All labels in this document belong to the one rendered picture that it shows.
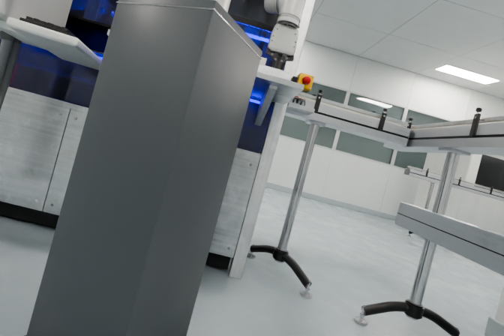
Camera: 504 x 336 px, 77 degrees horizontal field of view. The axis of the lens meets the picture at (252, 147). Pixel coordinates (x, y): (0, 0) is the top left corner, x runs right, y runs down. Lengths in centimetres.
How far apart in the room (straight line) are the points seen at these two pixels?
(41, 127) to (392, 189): 621
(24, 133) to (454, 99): 715
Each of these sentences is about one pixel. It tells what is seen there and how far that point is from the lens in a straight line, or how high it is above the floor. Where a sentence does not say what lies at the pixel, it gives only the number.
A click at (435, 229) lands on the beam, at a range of 160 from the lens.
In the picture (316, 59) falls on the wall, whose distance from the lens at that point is 655.
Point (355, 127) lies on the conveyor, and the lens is 175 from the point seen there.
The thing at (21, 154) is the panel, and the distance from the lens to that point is 179.
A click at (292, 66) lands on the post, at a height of 105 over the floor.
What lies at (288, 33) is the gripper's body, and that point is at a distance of 122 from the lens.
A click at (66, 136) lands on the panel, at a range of 169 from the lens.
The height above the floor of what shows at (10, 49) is 74.
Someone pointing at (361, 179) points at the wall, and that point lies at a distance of 666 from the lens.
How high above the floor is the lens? 61
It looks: 1 degrees up
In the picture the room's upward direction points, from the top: 15 degrees clockwise
